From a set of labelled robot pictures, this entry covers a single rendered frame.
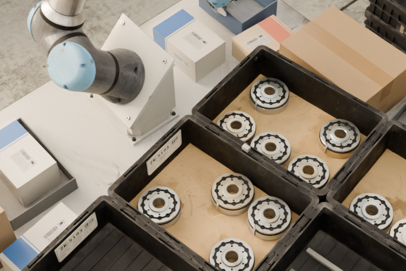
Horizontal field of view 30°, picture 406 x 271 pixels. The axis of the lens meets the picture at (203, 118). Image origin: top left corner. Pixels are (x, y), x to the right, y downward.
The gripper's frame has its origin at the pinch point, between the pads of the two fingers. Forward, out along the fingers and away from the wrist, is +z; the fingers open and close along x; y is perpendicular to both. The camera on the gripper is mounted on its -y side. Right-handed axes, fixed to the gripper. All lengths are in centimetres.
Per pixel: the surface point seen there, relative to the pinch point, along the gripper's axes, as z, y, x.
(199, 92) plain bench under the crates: 5.6, 16.1, -22.5
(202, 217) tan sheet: -10, 55, -52
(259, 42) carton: -0.2, 18.1, -0.3
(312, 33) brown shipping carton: -8.1, 30.8, 8.1
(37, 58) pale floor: 75, -89, -33
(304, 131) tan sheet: -7, 53, -16
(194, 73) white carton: 1.6, 12.6, -20.7
